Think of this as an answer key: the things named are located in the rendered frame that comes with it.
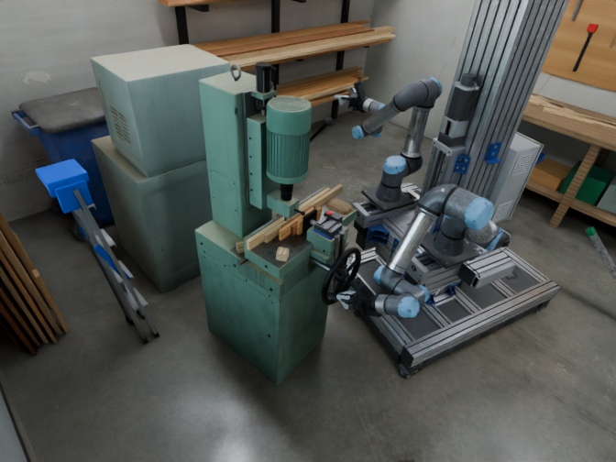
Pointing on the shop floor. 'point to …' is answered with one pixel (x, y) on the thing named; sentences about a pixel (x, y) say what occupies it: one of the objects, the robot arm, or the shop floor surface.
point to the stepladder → (68, 171)
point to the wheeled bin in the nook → (71, 140)
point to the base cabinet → (263, 316)
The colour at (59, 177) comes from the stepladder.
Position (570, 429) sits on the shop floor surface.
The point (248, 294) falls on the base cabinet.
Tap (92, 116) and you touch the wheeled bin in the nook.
